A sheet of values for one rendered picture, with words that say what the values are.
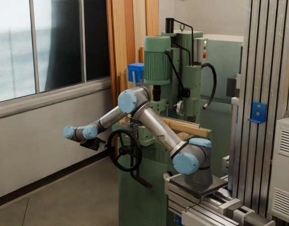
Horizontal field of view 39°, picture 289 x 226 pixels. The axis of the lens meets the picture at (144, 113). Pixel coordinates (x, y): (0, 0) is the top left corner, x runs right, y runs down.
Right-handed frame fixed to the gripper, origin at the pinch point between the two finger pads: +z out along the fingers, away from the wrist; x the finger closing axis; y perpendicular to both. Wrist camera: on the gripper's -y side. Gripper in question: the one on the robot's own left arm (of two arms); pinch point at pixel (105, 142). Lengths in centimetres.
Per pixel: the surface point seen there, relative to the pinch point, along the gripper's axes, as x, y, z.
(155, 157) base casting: 22.3, -1.2, 26.5
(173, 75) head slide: 18, -58, 23
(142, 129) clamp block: 19.2, -15.1, 7.6
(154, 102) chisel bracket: 12.3, -35.9, 19.9
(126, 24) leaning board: -117, -130, 103
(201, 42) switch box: 28, -86, 29
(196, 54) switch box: 24, -78, 32
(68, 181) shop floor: -114, 43, 96
